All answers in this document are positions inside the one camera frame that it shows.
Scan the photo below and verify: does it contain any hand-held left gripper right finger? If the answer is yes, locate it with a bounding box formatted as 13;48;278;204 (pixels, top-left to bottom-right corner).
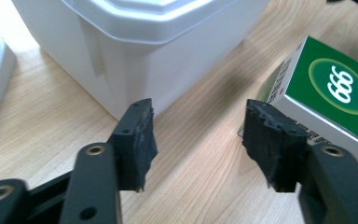
241;99;310;193

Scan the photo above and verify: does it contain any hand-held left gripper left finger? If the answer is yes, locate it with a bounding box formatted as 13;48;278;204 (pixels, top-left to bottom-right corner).
106;98;159;192

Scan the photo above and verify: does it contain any green and white medicine box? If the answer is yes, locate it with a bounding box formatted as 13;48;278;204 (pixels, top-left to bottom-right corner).
238;35;358;161

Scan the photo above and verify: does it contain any white plastic storage box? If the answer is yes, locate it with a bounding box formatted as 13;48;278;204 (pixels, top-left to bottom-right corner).
11;0;269;121

